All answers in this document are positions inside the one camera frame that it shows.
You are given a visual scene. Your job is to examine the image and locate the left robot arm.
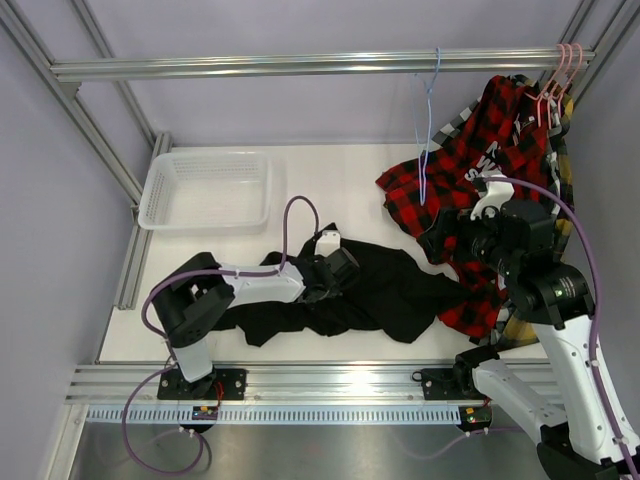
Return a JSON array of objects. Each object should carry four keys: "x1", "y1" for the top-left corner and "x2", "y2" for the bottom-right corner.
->
[{"x1": 143, "y1": 247, "x2": 360, "y2": 399}]

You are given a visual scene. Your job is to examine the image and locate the black mounting plate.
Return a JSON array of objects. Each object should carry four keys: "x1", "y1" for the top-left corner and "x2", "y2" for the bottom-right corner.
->
[
  {"x1": 411, "y1": 367, "x2": 487, "y2": 401},
  {"x1": 157, "y1": 368, "x2": 247, "y2": 401}
]

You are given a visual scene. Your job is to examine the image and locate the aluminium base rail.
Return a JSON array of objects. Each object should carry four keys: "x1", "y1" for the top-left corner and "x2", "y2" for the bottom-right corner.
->
[{"x1": 64, "y1": 360, "x2": 571, "y2": 405}]

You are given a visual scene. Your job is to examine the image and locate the pink wire hanger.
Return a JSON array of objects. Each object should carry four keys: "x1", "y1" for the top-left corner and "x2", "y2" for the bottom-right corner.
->
[
  {"x1": 547, "y1": 43, "x2": 585, "y2": 128},
  {"x1": 526, "y1": 43, "x2": 567, "y2": 127},
  {"x1": 541, "y1": 43, "x2": 574, "y2": 121}
]

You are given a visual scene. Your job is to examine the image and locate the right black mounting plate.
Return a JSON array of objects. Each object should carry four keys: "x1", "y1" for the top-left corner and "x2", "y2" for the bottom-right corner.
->
[{"x1": 411, "y1": 367, "x2": 487, "y2": 401}]

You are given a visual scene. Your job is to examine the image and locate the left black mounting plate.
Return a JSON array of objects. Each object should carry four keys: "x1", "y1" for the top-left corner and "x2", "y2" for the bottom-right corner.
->
[{"x1": 157, "y1": 368, "x2": 247, "y2": 401}]

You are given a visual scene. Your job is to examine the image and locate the right aluminium frame post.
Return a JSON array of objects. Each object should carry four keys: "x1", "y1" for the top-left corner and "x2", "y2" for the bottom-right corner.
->
[{"x1": 558, "y1": 0, "x2": 639, "y2": 106}]

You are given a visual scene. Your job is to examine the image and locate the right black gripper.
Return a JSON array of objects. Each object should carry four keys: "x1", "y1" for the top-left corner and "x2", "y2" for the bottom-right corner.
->
[{"x1": 417, "y1": 201, "x2": 520, "y2": 279}]

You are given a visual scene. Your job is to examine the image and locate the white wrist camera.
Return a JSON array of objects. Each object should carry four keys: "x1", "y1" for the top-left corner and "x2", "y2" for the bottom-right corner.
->
[
  {"x1": 470, "y1": 175, "x2": 514, "y2": 221},
  {"x1": 314, "y1": 230, "x2": 341, "y2": 258}
]

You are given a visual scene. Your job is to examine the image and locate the aluminium hanging rail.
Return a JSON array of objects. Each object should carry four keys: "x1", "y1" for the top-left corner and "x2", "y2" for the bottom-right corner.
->
[{"x1": 50, "y1": 46, "x2": 596, "y2": 83}]

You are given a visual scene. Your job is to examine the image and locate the red black plaid shirt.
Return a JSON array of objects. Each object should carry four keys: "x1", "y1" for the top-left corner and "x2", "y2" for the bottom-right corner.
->
[{"x1": 376, "y1": 75, "x2": 556, "y2": 341}]

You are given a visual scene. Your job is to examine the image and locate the white plastic basket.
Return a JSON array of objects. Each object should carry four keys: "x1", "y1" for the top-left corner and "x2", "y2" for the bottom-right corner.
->
[{"x1": 137, "y1": 151, "x2": 273, "y2": 235}]

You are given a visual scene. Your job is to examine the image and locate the white slotted cable duct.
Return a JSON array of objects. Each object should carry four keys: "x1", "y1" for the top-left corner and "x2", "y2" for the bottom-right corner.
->
[{"x1": 86, "y1": 404, "x2": 462, "y2": 425}]

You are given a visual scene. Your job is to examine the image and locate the yellow plaid shirt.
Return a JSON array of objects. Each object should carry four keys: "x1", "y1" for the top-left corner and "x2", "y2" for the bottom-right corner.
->
[{"x1": 495, "y1": 94, "x2": 574, "y2": 351}]

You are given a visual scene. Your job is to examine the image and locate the black polo shirt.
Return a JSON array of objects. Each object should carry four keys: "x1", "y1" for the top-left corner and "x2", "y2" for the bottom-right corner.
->
[{"x1": 213, "y1": 239, "x2": 470, "y2": 347}]

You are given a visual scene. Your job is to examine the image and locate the aluminium frame post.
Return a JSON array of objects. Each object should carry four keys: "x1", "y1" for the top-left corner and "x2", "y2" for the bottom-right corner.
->
[
  {"x1": 1, "y1": 1, "x2": 173, "y2": 206},
  {"x1": 558, "y1": 0, "x2": 639, "y2": 106}
]

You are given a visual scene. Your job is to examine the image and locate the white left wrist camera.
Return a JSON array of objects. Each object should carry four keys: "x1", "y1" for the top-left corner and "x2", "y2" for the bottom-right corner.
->
[{"x1": 314, "y1": 230, "x2": 341, "y2": 258}]

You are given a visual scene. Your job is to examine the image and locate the left aluminium frame post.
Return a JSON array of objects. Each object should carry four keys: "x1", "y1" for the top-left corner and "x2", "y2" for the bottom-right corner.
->
[{"x1": 1, "y1": 1, "x2": 173, "y2": 206}]

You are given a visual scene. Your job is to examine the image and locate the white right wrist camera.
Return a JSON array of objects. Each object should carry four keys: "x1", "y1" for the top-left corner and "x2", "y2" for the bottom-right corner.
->
[{"x1": 470, "y1": 175, "x2": 514, "y2": 221}]

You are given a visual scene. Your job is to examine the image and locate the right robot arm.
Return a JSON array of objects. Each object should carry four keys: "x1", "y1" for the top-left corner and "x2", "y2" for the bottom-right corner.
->
[{"x1": 420, "y1": 200, "x2": 639, "y2": 479}]

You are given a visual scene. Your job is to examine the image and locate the grey white plaid shirt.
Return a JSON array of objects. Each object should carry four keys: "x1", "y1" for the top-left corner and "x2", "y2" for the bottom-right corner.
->
[{"x1": 428, "y1": 97, "x2": 481, "y2": 153}]

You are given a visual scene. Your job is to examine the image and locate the light blue wire hanger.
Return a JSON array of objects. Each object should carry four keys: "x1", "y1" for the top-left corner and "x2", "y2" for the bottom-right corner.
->
[{"x1": 409, "y1": 47, "x2": 442, "y2": 206}]

